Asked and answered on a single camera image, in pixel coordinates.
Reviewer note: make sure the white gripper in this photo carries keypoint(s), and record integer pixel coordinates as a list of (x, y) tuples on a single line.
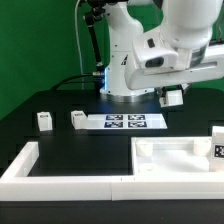
[(212, 67)]

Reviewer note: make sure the white square tabletop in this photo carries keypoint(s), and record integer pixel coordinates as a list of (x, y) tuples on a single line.
[(165, 155)]

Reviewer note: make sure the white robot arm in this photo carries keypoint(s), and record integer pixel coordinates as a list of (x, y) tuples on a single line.
[(186, 26)]

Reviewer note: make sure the white sheet with markers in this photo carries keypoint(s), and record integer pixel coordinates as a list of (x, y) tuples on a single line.
[(125, 121)]

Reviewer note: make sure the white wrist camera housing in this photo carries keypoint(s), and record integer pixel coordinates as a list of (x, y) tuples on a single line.
[(150, 51)]

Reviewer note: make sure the white U-shaped obstacle frame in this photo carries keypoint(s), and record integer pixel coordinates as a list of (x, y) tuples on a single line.
[(17, 185)]

